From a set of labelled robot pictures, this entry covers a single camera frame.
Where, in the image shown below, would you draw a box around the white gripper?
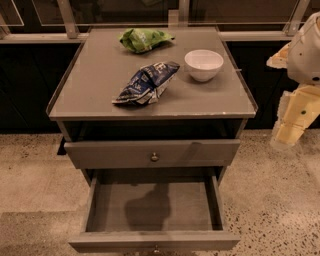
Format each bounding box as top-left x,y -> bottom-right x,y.
266,12 -> 320,147

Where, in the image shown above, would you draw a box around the blue chip bag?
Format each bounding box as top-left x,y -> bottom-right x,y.
112,62 -> 180,105

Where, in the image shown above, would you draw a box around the grey drawer cabinet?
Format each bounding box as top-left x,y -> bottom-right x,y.
47,28 -> 256,253

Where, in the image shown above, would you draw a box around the brass top drawer knob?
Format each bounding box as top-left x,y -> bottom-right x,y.
150,152 -> 159,162

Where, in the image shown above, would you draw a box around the brass drawer knob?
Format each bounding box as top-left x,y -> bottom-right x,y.
150,152 -> 159,162
153,245 -> 161,254

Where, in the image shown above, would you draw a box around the green chip bag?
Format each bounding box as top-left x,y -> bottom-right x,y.
119,28 -> 175,54

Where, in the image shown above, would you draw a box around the open grey middle drawer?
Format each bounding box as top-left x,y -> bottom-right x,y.
69,169 -> 240,253

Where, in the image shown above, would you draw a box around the closed grey top drawer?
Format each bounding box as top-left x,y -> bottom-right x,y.
65,139 -> 240,169

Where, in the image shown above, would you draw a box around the brass middle drawer knob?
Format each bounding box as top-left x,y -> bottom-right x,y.
153,245 -> 161,254

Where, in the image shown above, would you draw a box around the white ceramic bowl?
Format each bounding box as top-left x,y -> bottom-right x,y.
184,49 -> 224,82

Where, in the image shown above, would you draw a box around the metal railing with glass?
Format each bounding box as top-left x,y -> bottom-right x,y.
0,0 -> 320,43

